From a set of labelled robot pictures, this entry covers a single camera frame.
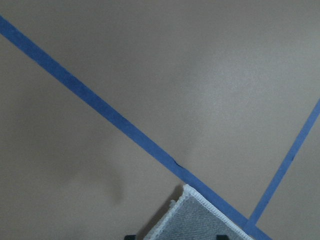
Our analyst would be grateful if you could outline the blue tape grid lines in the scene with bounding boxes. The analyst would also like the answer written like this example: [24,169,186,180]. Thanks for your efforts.
[0,17,320,240]

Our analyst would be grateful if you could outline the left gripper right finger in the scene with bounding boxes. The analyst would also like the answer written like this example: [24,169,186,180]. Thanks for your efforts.
[216,234,229,240]

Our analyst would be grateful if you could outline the pink and grey towel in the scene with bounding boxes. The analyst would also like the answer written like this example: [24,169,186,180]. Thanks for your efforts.
[144,184,252,240]

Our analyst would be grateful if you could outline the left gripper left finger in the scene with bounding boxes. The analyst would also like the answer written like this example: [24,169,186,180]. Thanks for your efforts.
[124,234,137,240]

